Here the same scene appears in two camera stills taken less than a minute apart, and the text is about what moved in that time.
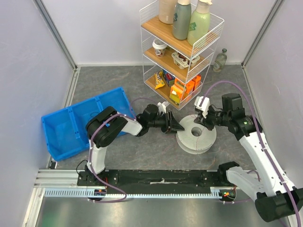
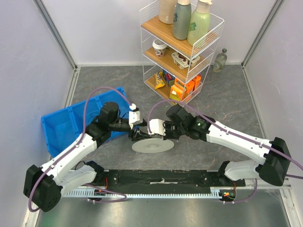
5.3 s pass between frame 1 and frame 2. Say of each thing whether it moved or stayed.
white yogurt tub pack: stayed
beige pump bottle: stayed
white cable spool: moved
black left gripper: moved
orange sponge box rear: stayed
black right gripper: moved
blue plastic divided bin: stayed
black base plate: stayed
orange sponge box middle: stayed
